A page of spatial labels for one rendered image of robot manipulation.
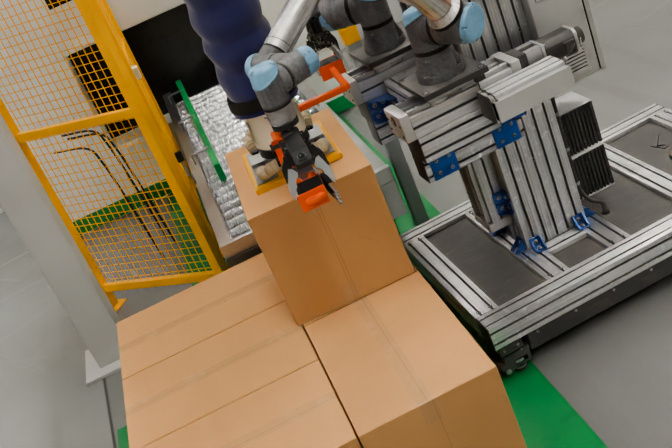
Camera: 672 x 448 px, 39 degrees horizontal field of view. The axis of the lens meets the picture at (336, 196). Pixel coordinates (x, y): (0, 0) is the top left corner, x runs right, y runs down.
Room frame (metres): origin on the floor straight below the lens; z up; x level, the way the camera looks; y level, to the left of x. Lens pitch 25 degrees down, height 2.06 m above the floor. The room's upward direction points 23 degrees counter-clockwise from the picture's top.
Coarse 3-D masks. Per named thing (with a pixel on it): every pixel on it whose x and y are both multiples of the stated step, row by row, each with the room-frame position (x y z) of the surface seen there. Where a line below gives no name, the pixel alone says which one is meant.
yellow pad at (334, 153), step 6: (306, 126) 2.91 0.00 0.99; (312, 126) 2.90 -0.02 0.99; (324, 132) 2.88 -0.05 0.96; (318, 138) 2.77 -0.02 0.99; (324, 138) 2.81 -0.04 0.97; (330, 138) 2.81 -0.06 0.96; (330, 144) 2.75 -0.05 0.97; (330, 150) 2.70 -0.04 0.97; (336, 150) 2.69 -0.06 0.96; (330, 156) 2.67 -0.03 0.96; (336, 156) 2.67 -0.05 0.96; (342, 156) 2.67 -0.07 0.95; (330, 162) 2.67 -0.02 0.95
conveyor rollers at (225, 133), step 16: (192, 96) 5.35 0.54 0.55; (208, 96) 5.26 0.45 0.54; (224, 96) 5.10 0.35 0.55; (208, 112) 4.98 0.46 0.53; (224, 112) 4.83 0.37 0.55; (192, 128) 4.80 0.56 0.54; (208, 128) 4.71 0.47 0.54; (224, 128) 4.63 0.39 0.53; (240, 128) 4.47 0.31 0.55; (224, 144) 4.36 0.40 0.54; (240, 144) 4.28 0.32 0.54; (208, 160) 4.26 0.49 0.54; (224, 160) 4.18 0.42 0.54; (208, 176) 4.07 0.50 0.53; (224, 192) 3.81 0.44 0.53; (224, 208) 3.63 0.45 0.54; (240, 208) 3.55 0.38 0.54; (240, 224) 3.40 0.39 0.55
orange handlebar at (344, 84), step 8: (336, 72) 3.03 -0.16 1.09; (344, 80) 2.92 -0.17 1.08; (336, 88) 2.88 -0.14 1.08; (344, 88) 2.87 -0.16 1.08; (320, 96) 2.87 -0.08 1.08; (328, 96) 2.87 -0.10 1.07; (304, 104) 2.87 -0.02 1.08; (312, 104) 2.87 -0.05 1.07; (272, 136) 2.71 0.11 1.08; (320, 192) 2.18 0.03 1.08; (312, 200) 2.17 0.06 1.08; (320, 200) 2.17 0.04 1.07
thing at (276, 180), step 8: (248, 152) 2.99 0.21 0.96; (256, 152) 2.88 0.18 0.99; (248, 160) 2.90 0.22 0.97; (248, 168) 2.85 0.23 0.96; (256, 168) 2.81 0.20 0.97; (256, 176) 2.75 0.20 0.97; (272, 176) 2.69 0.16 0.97; (280, 176) 2.68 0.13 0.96; (256, 184) 2.70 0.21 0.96; (264, 184) 2.67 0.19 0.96; (272, 184) 2.65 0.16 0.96; (280, 184) 2.66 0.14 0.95; (256, 192) 2.65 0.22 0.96; (264, 192) 2.65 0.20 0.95
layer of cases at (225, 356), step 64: (256, 256) 3.08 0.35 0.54; (128, 320) 3.02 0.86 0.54; (192, 320) 2.83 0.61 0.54; (256, 320) 2.65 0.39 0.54; (320, 320) 2.50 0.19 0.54; (384, 320) 2.36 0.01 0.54; (448, 320) 2.23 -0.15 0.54; (128, 384) 2.60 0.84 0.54; (192, 384) 2.45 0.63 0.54; (256, 384) 2.31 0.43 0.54; (320, 384) 2.19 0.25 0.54; (384, 384) 2.07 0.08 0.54; (448, 384) 1.96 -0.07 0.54
